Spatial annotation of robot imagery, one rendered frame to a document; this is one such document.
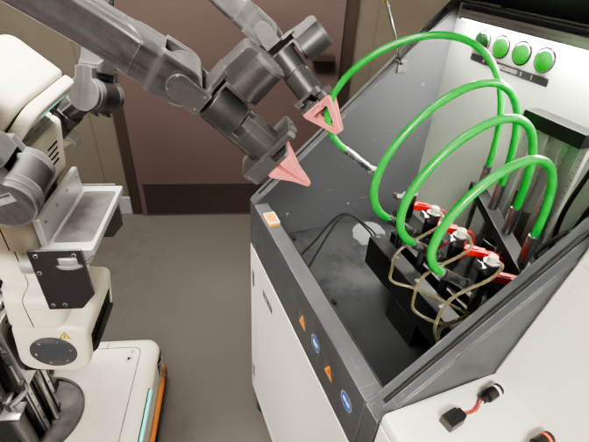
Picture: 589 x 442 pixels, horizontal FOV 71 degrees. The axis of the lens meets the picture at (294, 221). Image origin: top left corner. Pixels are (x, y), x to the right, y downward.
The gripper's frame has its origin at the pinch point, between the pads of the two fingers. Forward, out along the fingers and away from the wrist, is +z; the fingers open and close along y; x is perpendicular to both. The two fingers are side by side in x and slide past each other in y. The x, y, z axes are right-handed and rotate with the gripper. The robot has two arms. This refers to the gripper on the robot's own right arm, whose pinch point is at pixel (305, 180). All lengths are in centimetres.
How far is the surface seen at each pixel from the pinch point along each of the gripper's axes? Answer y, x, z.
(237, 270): -104, 117, 71
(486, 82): 30.9, 7.6, 12.7
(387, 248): -3.9, 13.6, 33.9
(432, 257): 7.9, -12.6, 17.9
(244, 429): -100, 26, 74
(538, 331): 12.4, -20.4, 35.4
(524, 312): 12.8, -19.6, 30.9
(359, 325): -19.4, 3.8, 39.1
